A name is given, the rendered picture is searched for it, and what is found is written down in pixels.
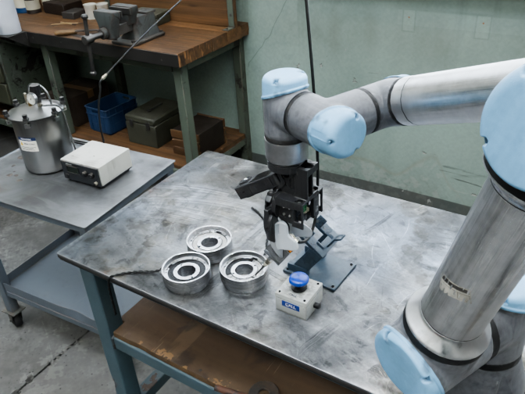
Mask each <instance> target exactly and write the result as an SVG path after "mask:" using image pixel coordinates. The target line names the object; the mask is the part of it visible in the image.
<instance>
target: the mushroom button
mask: <svg viewBox="0 0 525 394"><path fill-rule="evenodd" d="M288 280H289V283H290V284H291V285H292V286H295V287H296V288H301V287H303V286H305V285H307V284H308V283H309V276H308V275H307V274H306V273H304V272H301V271H296V272H294V273H292V274H291V275H290V276H289V278H288Z"/></svg>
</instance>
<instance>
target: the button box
mask: <svg viewBox="0 0 525 394"><path fill-rule="evenodd" d="M288 278H289V277H288ZM288 278H287V280H286V281H285V282H284V283H283V284H282V286H280V287H279V288H278V290H277V291H276V292H275V297H276V309H277V310H280V311H282V312H285V313H288V314H290V315H292V316H294V317H297V318H300V319H302V320H304V321H307V320H308V319H309V317H310V316H311V314H312V313H313V311H314V310H315V309H319V308H320V306H321V304H320V303H321V301H322V300H323V283H321V282H318V281H314V280H313V279H310V278H309V283H308V284H307V285H305V286H303V287H301V288H296V287H295V286H292V285H291V284H290V283H289V280H288Z"/></svg>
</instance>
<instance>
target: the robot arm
mask: <svg viewBox="0 0 525 394"><path fill-rule="evenodd" d="M308 87H309V84H308V77H307V75H306V73H305V72H304V71H302V70H300V69H295V68H280V69H275V70H271V71H270V72H268V73H266V74H265V75H264V76H263V78H262V97H261V99H262V109H263V122H264V134H265V137H264V140H265V153H266V159H267V166H268V170H267V171H264V172H262V173H260V174H256V175H254V176H252V177H251V176H249V177H247V178H244V179H243V180H242V181H240V182H239V183H238V184H239V185H238V186H237V187H236V188H235V189H234V190H235V191H236V193H237V194H238V196H239V198H240V199H244V198H249V197H252V196H254V195H255V194H258V193H260V192H264V191H266V190H269V191H268V192H267V195H266V198H265V209H264V210H263V211H264V218H263V227H264V231H265V233H266V237H267V239H268V240H269V241H270V244H271V246H272V248H273V250H274V251H275V253H276V254H277V255H278V256H279V257H281V258H283V257H284V250H291V251H296V250H298V243H297V242H296V241H295V240H294V239H293V238H292V237H291V236H290V235H289V234H294V236H295V237H311V236H312V234H313V233H312V230H311V228H309V227H308V226H307V225H305V224H304V220H306V221H307V220H308V219H309V218H310V217H311V218H313V219H314V218H316V216H318V215H319V211H320V212H323V187H320V186H317V185H314V184H313V173H314V172H315V171H316V170H318V162H315V161H312V160H308V157H309V145H310V146H312V147H313V148H314V149H315V150H316V151H318V152H321V153H323V154H327V155H329V156H332V157H334V158H336V159H344V158H347V157H349V156H351V155H353V154H354V151H355V150H356V149H359V148H360V146H361V145H362V143H363V141H364V138H365V136H367V135H369V134H372V133H374V132H377V131H380V130H382V129H384V128H387V127H398V126H416V125H432V124H464V123H480V136H481V137H484V141H485V144H484V145H483V146H482V149H483V151H484V153H483V164H484V168H485V170H486V172H487V174H488V176H487V179H486V181H485V182H484V185H483V186H482V188H481V190H480V192H479V194H478V196H477V197H476V199H475V201H474V203H473V205H472V206H471V208H470V211H469V212H468V214H467V216H466V218H465V220H464V221H463V223H462V226H461V227H460V229H459V231H458V233H457V235H456V236H455V238H454V240H453V242H452V244H451V246H450V247H449V249H448V251H447V253H446V255H445V257H444V259H443V260H442V262H441V265H440V267H439V268H438V269H437V272H436V274H435V275H434V277H433V279H432V281H431V283H430V285H428V286H424V287H422V288H419V289H418V290H416V291H415V292H414V293H413V294H412V295H411V296H410V298H409V300H408V302H407V303H406V305H405V308H404V310H403V311H402V314H401V315H400V317H399V318H398V319H397V320H396V321H395V322H393V323H392V324H389V325H385V326H384V327H383V329H382V330H380V331H379V332H378V333H377V335H376V337H375V350H376V353H377V357H378V359H379V361H380V364H381V366H382V368H383V369H384V371H385V372H386V374H387V376H388V377H389V378H390V379H391V380H392V382H393V383H394V384H395V385H396V386H397V388H398V389H399V390H400V391H402V392H403V393H404V394H524V392H525V371H524V367H523V360H522V354H523V349H524V346H525V58H524V59H514V60H509V61H504V62H499V63H489V64H484V65H479V66H469V67H463V68H458V69H453V70H444V71H438V72H433V73H424V74H418V75H413V76H409V75H407V74H401V75H394V76H390V77H386V78H384V79H383V80H382V81H378V82H375V83H372V84H368V85H366V86H363V87H361V88H357V89H354V90H351V91H347V92H345V93H342V94H339V95H335V96H333V97H330V98H324V97H322V96H320V95H317V94H315V93H313V92H311V91H309V90H308ZM319 194H320V205H319ZM278 217H279V219H281V220H278Z"/></svg>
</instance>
